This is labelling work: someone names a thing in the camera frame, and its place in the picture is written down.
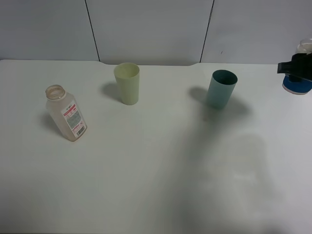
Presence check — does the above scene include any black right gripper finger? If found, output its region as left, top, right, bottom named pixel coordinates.
left=277, top=53, right=312, bottom=82

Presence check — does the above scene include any blue sleeved glass cup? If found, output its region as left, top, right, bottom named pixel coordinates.
left=282, top=37, right=312, bottom=95

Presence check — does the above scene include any translucent plastic drink bottle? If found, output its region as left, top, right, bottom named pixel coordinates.
left=45, top=85, right=87, bottom=142

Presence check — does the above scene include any teal cylindrical cup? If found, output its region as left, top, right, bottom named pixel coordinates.
left=206, top=70, right=238, bottom=109

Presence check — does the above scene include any pale green plastic cup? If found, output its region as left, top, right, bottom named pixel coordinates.
left=114, top=62, right=140, bottom=105

